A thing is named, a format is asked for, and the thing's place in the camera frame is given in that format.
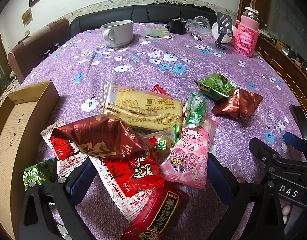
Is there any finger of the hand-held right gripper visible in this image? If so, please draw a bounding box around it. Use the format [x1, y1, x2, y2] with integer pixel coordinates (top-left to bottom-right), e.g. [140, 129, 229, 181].
[248, 137, 284, 171]
[283, 131, 307, 163]

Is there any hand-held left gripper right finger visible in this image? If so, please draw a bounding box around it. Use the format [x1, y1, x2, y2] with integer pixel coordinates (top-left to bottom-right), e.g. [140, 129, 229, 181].
[208, 152, 279, 240]

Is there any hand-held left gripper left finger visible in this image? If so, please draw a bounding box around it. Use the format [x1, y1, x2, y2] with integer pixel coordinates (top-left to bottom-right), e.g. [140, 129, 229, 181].
[18, 159, 99, 240]

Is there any small red white snack packet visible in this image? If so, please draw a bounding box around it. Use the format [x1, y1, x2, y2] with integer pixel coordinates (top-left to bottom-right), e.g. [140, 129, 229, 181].
[41, 120, 87, 178]

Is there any pink cartoon snack packet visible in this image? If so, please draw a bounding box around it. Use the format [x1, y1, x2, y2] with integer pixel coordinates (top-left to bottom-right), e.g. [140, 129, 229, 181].
[160, 115, 219, 190]

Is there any large red white snack packet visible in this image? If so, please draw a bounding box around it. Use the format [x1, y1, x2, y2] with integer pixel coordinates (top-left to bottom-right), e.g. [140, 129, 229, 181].
[87, 152, 156, 223]

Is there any green pea snack packet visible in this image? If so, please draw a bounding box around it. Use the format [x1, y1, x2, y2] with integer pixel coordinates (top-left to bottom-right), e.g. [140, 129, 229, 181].
[23, 158, 59, 193]

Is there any large dark red foil packet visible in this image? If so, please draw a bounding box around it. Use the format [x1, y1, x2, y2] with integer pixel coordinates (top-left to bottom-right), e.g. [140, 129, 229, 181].
[51, 114, 156, 159]

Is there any small dark red foil packet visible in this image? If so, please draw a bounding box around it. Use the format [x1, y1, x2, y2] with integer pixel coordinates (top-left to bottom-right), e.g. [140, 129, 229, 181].
[212, 88, 264, 120]

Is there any clear round pastry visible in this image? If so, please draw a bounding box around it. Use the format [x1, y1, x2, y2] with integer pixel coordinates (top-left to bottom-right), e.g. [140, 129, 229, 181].
[143, 127, 181, 155]

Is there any green white candy packet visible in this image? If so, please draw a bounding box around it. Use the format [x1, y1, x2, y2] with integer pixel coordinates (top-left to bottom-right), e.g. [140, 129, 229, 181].
[182, 92, 208, 128]

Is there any red cartoon snack packet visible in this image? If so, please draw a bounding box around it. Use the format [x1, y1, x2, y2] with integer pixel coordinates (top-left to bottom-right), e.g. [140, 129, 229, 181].
[128, 152, 165, 190]

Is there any long red black snack packet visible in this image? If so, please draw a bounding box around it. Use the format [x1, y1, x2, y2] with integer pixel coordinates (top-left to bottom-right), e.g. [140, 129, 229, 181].
[120, 182, 189, 240]

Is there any brown cardboard box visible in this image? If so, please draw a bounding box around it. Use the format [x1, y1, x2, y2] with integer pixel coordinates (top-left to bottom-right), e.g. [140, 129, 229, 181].
[0, 80, 60, 240]

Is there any green foil snack packet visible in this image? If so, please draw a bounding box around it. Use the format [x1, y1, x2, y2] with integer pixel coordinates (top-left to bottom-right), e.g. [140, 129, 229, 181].
[194, 73, 236, 102]

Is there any yellow cracker packet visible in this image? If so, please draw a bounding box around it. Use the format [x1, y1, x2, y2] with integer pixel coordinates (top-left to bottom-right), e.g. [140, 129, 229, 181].
[100, 81, 189, 132]

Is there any black tablet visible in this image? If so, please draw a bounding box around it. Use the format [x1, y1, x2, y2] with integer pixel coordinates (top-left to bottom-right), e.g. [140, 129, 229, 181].
[289, 104, 307, 130]

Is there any wooden brick-pattern ledge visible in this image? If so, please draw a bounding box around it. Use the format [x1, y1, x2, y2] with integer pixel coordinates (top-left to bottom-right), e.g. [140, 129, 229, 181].
[253, 30, 307, 128]

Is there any pink knitted sleeve bottle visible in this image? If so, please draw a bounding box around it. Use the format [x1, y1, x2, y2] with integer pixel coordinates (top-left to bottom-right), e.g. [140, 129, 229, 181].
[235, 6, 259, 57]

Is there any striped cushion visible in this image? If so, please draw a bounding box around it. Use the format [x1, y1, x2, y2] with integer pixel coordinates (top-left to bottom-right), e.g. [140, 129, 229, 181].
[0, 71, 20, 103]

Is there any white bowl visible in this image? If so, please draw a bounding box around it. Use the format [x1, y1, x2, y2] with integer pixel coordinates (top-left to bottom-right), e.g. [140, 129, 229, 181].
[212, 22, 238, 43]

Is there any purple floral tablecloth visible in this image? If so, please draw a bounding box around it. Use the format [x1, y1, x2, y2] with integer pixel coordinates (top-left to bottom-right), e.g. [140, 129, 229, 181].
[18, 21, 307, 240]

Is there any grey phone stand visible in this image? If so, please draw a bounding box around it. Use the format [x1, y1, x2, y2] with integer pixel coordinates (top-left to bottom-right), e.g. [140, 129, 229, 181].
[209, 12, 232, 54]

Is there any brown chair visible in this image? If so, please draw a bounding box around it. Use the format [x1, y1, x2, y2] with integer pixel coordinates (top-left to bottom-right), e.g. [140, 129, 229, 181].
[8, 18, 70, 84]

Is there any clear plastic cup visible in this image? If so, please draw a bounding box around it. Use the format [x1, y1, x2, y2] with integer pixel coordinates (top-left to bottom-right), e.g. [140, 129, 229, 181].
[187, 16, 214, 38]

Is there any small black pot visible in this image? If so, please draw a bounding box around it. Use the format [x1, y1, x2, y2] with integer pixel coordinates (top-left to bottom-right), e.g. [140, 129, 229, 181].
[165, 12, 187, 35]

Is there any small green booklet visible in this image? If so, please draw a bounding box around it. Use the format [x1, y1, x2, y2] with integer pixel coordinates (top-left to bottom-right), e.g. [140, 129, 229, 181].
[145, 27, 172, 39]

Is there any white mug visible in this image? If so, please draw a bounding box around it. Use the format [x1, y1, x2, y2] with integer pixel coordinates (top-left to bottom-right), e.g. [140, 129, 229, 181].
[101, 20, 134, 48]

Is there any black sofa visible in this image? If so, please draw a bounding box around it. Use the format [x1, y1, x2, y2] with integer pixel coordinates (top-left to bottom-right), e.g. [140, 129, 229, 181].
[70, 5, 219, 38]

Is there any small wall plaque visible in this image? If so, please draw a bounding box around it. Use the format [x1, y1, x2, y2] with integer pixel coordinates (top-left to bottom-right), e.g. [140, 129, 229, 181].
[22, 8, 32, 27]

